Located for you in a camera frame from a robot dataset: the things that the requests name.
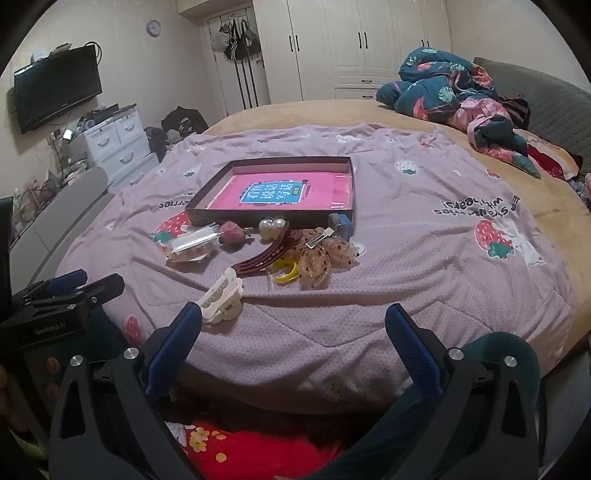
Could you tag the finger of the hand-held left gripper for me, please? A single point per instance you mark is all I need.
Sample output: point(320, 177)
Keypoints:
point(99, 288)
point(67, 281)

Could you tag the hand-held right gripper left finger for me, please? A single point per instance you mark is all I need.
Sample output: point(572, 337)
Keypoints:
point(174, 347)

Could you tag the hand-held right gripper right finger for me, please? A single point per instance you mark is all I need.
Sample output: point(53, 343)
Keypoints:
point(415, 351)

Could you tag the earring card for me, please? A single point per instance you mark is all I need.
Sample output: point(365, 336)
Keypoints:
point(191, 244)

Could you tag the dark red banana hair clip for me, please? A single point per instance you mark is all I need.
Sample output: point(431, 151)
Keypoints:
point(258, 261)

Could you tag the pink shallow box tray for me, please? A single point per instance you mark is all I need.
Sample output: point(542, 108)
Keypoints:
point(198, 207)

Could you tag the yellow hair clip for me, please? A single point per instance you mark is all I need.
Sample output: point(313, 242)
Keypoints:
point(288, 274)

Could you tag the person's teal trouser leg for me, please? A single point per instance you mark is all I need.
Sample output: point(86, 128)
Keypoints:
point(489, 346)

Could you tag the pink strawberry print blanket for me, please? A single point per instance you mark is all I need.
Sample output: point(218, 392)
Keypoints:
point(415, 258)

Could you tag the red floral cloth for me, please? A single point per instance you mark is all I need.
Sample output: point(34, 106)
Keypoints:
point(258, 454)

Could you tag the white drawer unit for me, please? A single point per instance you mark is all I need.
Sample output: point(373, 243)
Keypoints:
point(115, 143)

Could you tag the clutter on drawer unit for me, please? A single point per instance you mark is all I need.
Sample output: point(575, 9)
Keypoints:
point(99, 115)

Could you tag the pink book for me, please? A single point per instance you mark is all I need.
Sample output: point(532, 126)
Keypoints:
point(318, 194)

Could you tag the black bag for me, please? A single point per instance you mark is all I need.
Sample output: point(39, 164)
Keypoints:
point(184, 121)

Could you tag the black flat television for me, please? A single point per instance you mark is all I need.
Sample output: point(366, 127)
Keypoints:
point(57, 87)

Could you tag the white door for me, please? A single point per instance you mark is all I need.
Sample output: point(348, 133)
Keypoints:
point(217, 87)

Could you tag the red pillow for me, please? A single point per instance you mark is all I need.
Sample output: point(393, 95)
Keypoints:
point(551, 161)

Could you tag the dark blue floral quilt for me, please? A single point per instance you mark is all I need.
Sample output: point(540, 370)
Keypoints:
point(438, 87)

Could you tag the hanging dark handbags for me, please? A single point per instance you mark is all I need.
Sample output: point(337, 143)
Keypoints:
point(238, 39)

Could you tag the white wardrobe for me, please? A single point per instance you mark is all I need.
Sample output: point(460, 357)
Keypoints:
point(351, 46)

